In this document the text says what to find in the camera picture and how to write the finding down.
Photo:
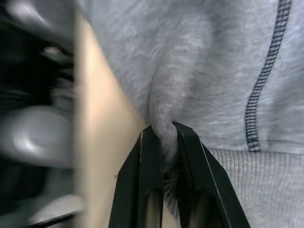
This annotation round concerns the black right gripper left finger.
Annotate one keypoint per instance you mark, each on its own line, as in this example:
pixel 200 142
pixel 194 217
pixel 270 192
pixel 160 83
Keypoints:
pixel 133 185

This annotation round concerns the silver robot body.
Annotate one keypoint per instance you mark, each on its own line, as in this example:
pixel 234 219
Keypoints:
pixel 31 114

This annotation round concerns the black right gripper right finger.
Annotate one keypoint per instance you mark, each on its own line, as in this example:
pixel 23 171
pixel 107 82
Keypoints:
pixel 202 187

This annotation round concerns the grey knit jacket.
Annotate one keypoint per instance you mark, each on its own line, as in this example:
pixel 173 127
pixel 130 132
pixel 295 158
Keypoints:
pixel 213 71

